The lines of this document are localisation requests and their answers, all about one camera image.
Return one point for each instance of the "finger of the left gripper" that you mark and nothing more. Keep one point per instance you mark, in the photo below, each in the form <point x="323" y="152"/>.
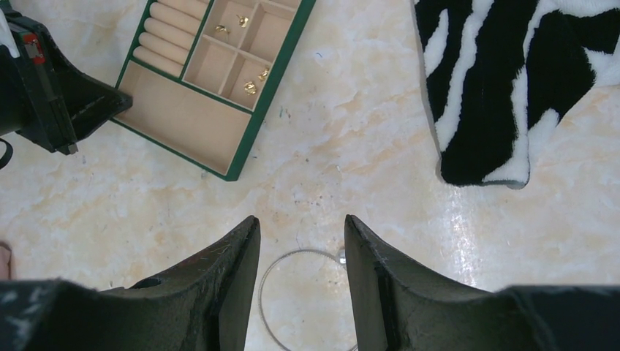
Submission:
<point x="87" y="102"/>

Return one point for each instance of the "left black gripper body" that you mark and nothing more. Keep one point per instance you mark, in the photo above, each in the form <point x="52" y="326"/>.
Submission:
<point x="32" y="103"/>

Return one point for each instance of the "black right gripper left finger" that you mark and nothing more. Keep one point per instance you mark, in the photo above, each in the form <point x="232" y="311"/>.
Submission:
<point x="200" y="303"/>

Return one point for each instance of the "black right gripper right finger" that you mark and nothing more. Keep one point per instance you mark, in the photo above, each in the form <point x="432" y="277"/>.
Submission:
<point x="399" y="304"/>

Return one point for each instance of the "gold stud earring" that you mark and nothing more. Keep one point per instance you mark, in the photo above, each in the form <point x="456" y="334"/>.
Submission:
<point x="221" y="29"/>

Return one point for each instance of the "silver pearl bangle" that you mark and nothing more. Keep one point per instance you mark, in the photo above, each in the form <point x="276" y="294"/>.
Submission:
<point x="304" y="301"/>

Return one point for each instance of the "pink cloth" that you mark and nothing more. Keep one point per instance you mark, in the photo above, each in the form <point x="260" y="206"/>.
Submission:
<point x="6" y="261"/>

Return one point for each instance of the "zebra print cloth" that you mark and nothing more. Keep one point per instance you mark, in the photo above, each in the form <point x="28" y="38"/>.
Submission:
<point x="501" y="75"/>

